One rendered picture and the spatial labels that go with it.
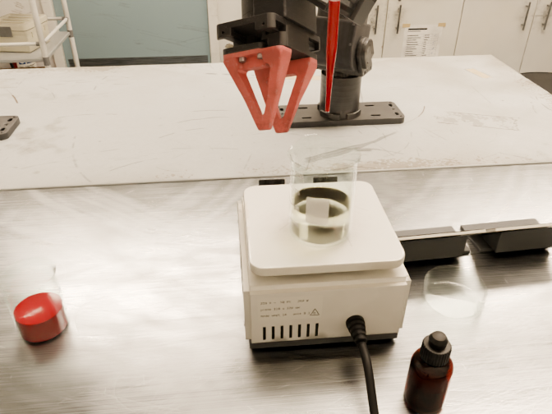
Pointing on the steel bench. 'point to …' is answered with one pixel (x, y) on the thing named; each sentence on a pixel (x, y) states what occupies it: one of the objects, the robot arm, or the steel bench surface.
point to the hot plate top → (319, 257)
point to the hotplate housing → (320, 304)
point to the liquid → (331, 47)
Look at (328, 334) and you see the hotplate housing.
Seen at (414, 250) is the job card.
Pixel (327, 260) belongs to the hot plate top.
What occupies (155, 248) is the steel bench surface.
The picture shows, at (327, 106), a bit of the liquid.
